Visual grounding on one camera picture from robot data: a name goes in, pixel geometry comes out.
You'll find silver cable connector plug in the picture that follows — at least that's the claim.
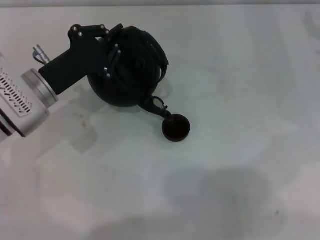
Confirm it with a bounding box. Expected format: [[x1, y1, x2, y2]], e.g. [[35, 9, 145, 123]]
[[32, 44, 52, 65]]

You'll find black round teapot with handle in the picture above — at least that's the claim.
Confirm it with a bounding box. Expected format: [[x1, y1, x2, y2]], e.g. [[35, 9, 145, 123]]
[[86, 24, 173, 123]]

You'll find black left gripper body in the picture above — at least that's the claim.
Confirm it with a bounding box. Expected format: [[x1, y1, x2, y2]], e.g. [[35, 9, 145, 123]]
[[38, 23, 114, 96]]

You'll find small dark brown teacup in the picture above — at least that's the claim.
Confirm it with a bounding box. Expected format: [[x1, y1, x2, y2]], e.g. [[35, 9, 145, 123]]
[[161, 113, 191, 143]]

